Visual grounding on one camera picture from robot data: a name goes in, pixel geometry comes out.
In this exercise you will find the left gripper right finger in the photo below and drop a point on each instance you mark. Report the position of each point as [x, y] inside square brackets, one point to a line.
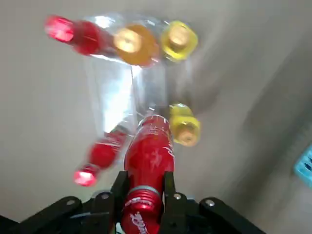
[185, 217]

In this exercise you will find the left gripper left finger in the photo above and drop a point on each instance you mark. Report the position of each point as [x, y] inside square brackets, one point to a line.
[97, 214]

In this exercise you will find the red cola bottle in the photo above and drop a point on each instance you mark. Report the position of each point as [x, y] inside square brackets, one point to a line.
[148, 156]
[83, 36]
[102, 153]

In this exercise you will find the yellow drink bottle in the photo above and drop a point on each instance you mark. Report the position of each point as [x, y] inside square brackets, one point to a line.
[185, 126]
[179, 40]

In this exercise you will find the clear acrylic bottle tray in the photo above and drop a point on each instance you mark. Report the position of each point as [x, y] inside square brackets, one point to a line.
[114, 97]

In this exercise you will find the blue plastic basket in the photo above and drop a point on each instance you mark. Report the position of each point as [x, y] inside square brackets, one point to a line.
[304, 168]

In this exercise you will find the orange drink bottle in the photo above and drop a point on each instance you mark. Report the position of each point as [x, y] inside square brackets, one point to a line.
[136, 45]

